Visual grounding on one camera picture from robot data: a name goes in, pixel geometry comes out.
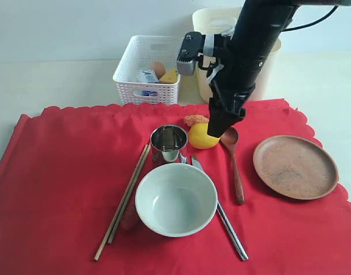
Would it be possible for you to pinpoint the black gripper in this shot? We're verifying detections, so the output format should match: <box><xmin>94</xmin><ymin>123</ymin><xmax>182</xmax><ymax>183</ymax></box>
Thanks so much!
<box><xmin>208</xmin><ymin>54</ymin><xmax>263</xmax><ymax>137</ymax></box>

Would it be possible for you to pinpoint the yellow lemon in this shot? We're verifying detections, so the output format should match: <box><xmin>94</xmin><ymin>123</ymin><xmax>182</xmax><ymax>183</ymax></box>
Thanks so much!
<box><xmin>188</xmin><ymin>123</ymin><xmax>220</xmax><ymax>150</ymax></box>

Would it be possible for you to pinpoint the breaded fried nugget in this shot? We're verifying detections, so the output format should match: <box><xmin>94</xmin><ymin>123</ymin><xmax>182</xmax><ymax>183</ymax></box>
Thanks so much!
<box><xmin>184</xmin><ymin>115</ymin><xmax>209</xmax><ymax>127</ymax></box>

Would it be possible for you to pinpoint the yellow cheese wedge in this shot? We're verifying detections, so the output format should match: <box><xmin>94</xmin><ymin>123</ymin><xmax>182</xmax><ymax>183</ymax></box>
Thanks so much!
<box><xmin>159</xmin><ymin>68</ymin><xmax>178</xmax><ymax>84</ymax></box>

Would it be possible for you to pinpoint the brown egg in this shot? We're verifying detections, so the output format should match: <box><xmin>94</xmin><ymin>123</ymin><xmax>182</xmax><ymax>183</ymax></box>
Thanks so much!
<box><xmin>151</xmin><ymin>61</ymin><xmax>166</xmax><ymax>78</ymax></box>

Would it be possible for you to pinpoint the blue white milk carton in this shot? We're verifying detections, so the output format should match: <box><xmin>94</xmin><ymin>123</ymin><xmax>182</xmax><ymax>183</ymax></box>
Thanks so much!
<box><xmin>136</xmin><ymin>69</ymin><xmax>159</xmax><ymax>97</ymax></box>

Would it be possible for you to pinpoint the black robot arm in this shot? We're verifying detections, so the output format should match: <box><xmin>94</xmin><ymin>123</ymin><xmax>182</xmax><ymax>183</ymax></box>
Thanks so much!
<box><xmin>206</xmin><ymin>1</ymin><xmax>351</xmax><ymax>138</ymax></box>

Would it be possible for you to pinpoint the brown wooden spoon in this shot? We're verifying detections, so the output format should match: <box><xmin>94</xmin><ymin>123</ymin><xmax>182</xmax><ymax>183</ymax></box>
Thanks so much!
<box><xmin>220</xmin><ymin>127</ymin><xmax>245</xmax><ymax>205</ymax></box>

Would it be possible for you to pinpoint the stainless steel knife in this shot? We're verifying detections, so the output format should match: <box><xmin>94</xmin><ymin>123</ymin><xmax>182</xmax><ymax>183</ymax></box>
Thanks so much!
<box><xmin>191</xmin><ymin>156</ymin><xmax>249</xmax><ymax>261</ymax></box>

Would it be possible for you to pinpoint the stainless steel cup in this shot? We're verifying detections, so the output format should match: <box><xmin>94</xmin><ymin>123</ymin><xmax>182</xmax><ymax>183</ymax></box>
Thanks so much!
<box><xmin>150</xmin><ymin>124</ymin><xmax>188</xmax><ymax>166</ymax></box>

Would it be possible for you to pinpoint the wooden chopstick right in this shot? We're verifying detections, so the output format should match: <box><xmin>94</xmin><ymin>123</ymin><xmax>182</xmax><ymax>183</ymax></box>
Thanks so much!
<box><xmin>107</xmin><ymin>144</ymin><xmax>150</xmax><ymax>243</ymax></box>

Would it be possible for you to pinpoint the wooden chopstick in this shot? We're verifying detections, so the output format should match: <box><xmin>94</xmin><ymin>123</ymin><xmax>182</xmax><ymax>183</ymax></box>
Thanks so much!
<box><xmin>107</xmin><ymin>144</ymin><xmax>150</xmax><ymax>243</ymax></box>
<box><xmin>93</xmin><ymin>144</ymin><xmax>150</xmax><ymax>261</ymax></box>

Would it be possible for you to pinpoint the brown wooden plate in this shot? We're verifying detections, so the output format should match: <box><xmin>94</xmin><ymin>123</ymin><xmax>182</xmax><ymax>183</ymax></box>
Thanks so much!
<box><xmin>253</xmin><ymin>135</ymin><xmax>339</xmax><ymax>200</ymax></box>

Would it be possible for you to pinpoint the wooden chopstick left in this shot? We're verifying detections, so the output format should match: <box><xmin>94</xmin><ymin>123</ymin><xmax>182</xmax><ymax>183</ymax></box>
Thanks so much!
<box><xmin>93</xmin><ymin>144</ymin><xmax>150</xmax><ymax>261</ymax></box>

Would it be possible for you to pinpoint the white ceramic bowl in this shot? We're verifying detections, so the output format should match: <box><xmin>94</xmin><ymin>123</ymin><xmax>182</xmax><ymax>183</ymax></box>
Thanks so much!
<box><xmin>135</xmin><ymin>163</ymin><xmax>218</xmax><ymax>238</ymax></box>

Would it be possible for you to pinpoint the cream plastic bin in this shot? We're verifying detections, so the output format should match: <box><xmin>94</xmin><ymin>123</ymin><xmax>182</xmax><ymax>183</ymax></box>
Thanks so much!
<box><xmin>192</xmin><ymin>7</ymin><xmax>282</xmax><ymax>102</ymax></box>

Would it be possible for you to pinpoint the white perforated plastic basket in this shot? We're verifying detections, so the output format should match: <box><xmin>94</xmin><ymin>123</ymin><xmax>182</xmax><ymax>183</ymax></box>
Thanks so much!
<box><xmin>112</xmin><ymin>35</ymin><xmax>181</xmax><ymax>105</ymax></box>

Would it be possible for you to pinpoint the red strawberry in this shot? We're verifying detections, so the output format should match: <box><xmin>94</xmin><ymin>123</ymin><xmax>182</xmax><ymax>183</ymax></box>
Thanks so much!
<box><xmin>120</xmin><ymin>205</ymin><xmax>139</xmax><ymax>231</ymax></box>

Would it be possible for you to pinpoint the red scalloped table cloth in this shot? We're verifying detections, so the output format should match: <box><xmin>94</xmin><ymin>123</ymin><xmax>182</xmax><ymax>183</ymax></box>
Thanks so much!
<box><xmin>0</xmin><ymin>99</ymin><xmax>351</xmax><ymax>274</ymax></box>

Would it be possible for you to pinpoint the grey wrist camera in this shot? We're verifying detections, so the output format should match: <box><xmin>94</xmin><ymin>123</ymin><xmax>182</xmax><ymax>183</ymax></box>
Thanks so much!
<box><xmin>177</xmin><ymin>32</ymin><xmax>219</xmax><ymax>76</ymax></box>

